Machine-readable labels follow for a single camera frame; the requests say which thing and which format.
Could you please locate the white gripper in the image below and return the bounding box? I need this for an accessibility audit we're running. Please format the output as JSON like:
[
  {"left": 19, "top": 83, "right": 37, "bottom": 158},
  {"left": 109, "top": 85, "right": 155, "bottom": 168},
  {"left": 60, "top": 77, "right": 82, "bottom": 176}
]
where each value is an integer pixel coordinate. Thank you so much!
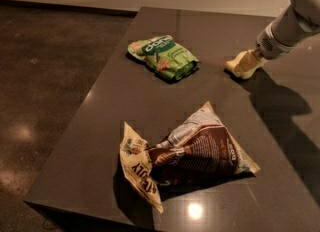
[{"left": 231, "top": 22, "right": 294, "bottom": 77}]

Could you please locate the yellow sponge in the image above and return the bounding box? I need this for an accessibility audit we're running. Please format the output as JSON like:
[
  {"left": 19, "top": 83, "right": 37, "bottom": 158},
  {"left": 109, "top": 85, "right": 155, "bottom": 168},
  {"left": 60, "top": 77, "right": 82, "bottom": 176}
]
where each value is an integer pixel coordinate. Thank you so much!
[{"left": 225, "top": 60, "right": 264, "bottom": 80}]

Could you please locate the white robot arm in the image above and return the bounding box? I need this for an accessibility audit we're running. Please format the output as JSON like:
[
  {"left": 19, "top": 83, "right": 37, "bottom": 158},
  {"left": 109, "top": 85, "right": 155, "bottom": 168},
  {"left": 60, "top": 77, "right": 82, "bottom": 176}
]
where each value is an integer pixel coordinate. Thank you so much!
[{"left": 225, "top": 0, "right": 320, "bottom": 80}]

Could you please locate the green snack bag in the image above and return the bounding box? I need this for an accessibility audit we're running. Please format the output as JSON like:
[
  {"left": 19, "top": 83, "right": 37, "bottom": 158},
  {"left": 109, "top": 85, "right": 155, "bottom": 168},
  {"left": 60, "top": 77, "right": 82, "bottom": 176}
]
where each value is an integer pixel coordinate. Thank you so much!
[{"left": 127, "top": 35, "right": 199, "bottom": 81}]

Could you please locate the brown and cream snack bag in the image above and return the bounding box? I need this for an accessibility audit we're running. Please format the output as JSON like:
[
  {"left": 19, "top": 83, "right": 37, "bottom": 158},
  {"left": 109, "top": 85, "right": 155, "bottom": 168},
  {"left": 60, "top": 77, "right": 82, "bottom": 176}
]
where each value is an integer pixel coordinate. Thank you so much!
[{"left": 120, "top": 103, "right": 260, "bottom": 211}]

